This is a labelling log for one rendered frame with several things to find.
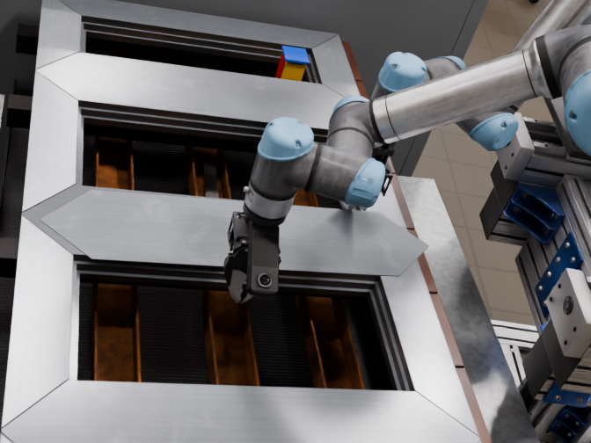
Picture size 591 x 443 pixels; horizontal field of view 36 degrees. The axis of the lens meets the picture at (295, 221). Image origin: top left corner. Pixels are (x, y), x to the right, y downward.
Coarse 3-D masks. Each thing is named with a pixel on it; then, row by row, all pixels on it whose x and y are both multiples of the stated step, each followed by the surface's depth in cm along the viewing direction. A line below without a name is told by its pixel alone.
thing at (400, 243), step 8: (384, 216) 182; (384, 224) 181; (392, 224) 181; (384, 232) 179; (392, 232) 179; (400, 232) 180; (408, 232) 181; (392, 240) 178; (400, 240) 178; (408, 240) 179; (392, 248) 176; (400, 248) 176; (408, 248) 177; (392, 256) 174; (400, 256) 175; (408, 256) 175; (416, 256) 176; (400, 264) 173; (408, 264) 174; (400, 272) 171
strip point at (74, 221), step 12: (84, 192) 165; (72, 204) 162; (84, 204) 163; (48, 216) 158; (60, 216) 159; (72, 216) 160; (84, 216) 161; (60, 228) 157; (72, 228) 158; (84, 228) 159; (72, 240) 156; (84, 240) 156; (84, 252) 154
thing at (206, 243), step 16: (192, 208) 170; (208, 208) 171; (192, 224) 166; (208, 224) 167; (224, 224) 169; (192, 240) 163; (208, 240) 164; (224, 240) 165; (192, 256) 160; (208, 256) 161; (224, 256) 162
